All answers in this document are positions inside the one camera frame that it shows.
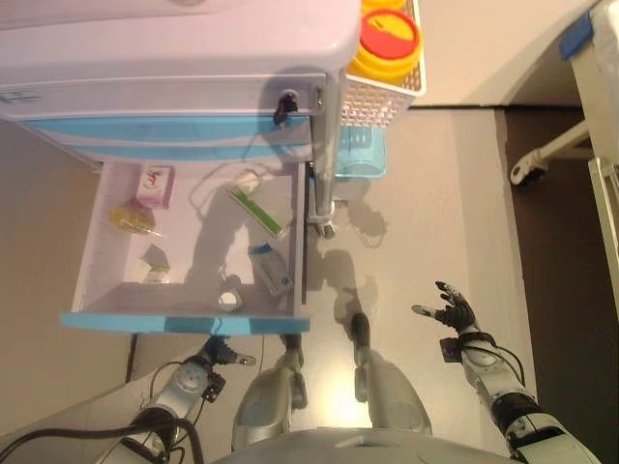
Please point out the green white medicine box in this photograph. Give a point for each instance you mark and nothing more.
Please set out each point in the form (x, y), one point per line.
(256, 212)

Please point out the grey robot torso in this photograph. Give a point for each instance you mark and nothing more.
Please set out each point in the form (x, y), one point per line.
(362, 447)

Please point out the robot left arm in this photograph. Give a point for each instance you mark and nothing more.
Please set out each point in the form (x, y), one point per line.
(186, 386)

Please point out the white blue medical cart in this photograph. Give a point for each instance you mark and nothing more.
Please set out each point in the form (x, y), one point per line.
(169, 43)

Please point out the bed caster wheel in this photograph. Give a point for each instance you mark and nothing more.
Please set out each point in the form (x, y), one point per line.
(529, 169)

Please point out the white bottle yellow cap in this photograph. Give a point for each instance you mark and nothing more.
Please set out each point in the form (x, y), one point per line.
(229, 299)

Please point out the yellow pill bottle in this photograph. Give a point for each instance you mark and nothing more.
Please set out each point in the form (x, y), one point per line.
(128, 217)

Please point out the blue front cart drawer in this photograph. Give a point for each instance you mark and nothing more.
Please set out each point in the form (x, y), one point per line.
(184, 323)

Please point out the small white grey box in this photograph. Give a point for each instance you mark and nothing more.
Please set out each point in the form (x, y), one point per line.
(154, 263)

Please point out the black key in lock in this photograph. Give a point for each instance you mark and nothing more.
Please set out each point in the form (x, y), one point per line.
(285, 106)

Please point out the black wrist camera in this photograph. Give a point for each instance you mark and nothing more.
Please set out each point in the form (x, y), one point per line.
(214, 386)
(450, 350)

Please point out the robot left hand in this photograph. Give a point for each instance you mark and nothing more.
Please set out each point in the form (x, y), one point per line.
(220, 353)

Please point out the pink white medicine box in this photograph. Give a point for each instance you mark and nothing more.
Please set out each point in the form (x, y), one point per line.
(154, 186)

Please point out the light blue plastic bin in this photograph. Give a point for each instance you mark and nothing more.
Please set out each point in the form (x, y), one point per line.
(360, 154)

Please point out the blue white medicine box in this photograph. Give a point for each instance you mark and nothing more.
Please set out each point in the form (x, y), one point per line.
(271, 270)

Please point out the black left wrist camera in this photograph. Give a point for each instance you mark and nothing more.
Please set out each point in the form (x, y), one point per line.
(214, 386)

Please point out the yellow sharps container red lid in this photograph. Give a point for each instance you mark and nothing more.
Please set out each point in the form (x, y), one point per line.
(387, 38)
(382, 6)

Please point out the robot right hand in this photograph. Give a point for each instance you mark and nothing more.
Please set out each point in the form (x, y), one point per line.
(459, 314)

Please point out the white hospital bed frame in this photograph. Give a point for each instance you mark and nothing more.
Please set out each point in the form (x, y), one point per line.
(595, 96)

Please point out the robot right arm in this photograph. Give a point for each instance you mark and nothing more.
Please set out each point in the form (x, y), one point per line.
(493, 377)

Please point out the robot left leg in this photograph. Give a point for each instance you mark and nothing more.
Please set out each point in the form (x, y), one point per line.
(266, 401)

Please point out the white bed sheet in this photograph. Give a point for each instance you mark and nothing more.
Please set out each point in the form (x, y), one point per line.
(608, 48)

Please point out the blue tape piece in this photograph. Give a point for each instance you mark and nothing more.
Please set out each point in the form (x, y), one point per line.
(575, 36)

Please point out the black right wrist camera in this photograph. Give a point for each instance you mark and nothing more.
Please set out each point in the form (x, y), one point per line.
(450, 350)

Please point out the white lattice basket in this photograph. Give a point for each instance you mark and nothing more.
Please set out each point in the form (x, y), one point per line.
(367, 106)

